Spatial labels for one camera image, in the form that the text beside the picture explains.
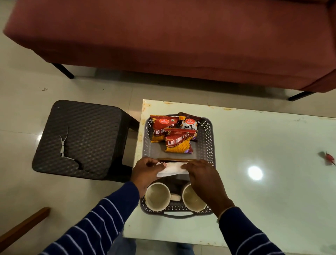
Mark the person's right hand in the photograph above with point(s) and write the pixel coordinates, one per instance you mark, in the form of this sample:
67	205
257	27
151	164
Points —
207	184

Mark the person's left hand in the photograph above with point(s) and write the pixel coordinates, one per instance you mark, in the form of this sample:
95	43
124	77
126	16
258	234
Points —
144	173

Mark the white floral mug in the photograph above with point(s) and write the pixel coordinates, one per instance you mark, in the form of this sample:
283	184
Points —
157	197
191	199

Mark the white paper napkins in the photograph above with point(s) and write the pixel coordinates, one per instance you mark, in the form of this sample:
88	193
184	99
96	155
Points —
173	169

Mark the brown plastic napkin holder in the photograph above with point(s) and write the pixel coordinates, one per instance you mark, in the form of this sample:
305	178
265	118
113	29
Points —
178	159

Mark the grey perforated plastic tray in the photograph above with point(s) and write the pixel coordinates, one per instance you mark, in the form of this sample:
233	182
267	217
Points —
203	147

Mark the red yellow snack packet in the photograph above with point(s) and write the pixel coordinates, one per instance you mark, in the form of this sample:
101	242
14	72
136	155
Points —
178	143
158	128

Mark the brown white snack packet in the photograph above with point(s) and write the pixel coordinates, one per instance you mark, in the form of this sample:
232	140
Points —
190	124

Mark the red candy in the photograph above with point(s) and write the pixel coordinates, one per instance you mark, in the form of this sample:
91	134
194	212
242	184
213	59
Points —
329	158

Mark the person's right forearm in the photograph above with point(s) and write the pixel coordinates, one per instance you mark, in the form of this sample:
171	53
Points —
244	236

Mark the person's left forearm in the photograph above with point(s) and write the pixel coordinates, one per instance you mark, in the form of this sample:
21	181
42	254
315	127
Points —
99	223

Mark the person's right leg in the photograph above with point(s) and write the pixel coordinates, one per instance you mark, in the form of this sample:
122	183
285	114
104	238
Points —
185	249

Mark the person's leg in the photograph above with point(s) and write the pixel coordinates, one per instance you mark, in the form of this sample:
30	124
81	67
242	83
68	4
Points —
185	249
123	245

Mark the person's left leg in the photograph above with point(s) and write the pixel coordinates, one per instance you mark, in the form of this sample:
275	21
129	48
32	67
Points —
123	245

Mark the white glass coffee table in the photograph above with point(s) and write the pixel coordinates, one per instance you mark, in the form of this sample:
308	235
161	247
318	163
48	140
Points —
262	131

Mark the dark woven plastic stool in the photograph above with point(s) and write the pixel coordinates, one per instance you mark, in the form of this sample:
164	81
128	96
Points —
92	139

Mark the red fabric sofa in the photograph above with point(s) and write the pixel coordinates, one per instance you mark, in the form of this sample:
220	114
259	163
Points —
157	39

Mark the wooden chair frame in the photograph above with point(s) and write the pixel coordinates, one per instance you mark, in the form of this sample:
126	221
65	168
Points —
23	228

